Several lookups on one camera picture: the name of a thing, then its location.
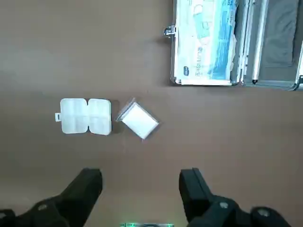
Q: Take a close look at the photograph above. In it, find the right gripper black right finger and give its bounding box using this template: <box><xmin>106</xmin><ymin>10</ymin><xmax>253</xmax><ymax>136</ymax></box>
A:
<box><xmin>178</xmin><ymin>167</ymin><xmax>294</xmax><ymax>227</ymax></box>

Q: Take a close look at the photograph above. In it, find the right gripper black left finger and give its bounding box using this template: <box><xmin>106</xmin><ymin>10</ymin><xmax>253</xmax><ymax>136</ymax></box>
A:
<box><xmin>0</xmin><ymin>167</ymin><xmax>103</xmax><ymax>227</ymax></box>

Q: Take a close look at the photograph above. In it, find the white translucent medicine box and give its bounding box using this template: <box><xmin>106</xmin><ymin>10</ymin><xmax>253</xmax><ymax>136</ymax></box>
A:
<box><xmin>54</xmin><ymin>98</ymin><xmax>112</xmax><ymax>136</ymax></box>

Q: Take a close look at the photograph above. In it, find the white triangular bandage packet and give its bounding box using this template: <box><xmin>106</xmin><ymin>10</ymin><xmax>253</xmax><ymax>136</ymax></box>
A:
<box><xmin>115</xmin><ymin>96</ymin><xmax>161</xmax><ymax>142</ymax></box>

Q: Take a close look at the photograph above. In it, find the aluminium medical kit case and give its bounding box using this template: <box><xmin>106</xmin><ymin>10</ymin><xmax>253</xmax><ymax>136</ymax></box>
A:
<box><xmin>163</xmin><ymin>0</ymin><xmax>303</xmax><ymax>92</ymax></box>

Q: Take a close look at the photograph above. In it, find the blue white face mask packet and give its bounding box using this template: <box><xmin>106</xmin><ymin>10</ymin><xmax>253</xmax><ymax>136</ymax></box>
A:
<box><xmin>174</xmin><ymin>0</ymin><xmax>239</xmax><ymax>86</ymax></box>

